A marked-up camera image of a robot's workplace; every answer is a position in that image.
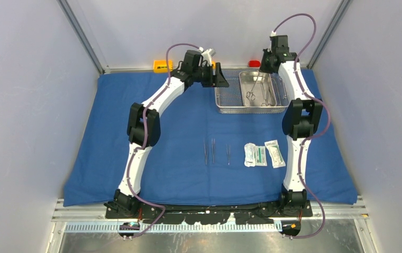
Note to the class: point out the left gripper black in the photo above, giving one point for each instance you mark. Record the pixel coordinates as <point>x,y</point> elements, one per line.
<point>218,80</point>

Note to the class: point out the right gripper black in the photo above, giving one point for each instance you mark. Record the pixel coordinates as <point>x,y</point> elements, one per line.
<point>263,68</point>

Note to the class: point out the blunt steel tweezers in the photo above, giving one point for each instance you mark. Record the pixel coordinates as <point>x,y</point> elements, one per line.
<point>213,150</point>

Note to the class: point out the pointed steel tweezers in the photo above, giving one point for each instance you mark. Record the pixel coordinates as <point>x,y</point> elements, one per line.
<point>228,153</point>

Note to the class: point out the white gauze roll packet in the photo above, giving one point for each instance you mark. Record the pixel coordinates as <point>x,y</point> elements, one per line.
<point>249,150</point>

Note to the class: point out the steel forceps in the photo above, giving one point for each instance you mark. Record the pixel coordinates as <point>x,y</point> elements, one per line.
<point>206,152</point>

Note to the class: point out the green white sterile packet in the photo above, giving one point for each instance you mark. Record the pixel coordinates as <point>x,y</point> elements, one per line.
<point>260,156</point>

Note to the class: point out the steel hemostat ring handles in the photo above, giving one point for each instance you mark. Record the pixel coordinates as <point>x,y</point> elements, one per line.
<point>252,78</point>

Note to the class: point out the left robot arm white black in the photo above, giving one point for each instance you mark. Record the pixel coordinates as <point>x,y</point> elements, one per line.
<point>144,128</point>

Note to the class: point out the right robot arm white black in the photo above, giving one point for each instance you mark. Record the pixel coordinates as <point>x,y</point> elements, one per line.
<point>300,121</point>

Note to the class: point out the red toy block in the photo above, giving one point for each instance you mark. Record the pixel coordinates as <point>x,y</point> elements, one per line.
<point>254,63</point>

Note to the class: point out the yellow toy block large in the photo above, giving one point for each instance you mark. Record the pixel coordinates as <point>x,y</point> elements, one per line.
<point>162,66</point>

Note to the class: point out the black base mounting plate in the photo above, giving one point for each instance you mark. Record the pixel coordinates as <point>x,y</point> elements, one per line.
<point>252,214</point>

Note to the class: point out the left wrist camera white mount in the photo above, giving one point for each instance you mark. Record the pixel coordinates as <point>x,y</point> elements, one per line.
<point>206,56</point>

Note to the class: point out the aluminium frame rail right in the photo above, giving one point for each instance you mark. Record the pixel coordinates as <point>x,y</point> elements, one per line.
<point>332,26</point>

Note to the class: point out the aluminium frame post left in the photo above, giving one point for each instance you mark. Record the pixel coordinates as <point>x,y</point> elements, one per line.
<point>78,29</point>

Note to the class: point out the aluminium front rail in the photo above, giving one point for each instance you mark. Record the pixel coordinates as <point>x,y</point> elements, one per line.
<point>91,218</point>

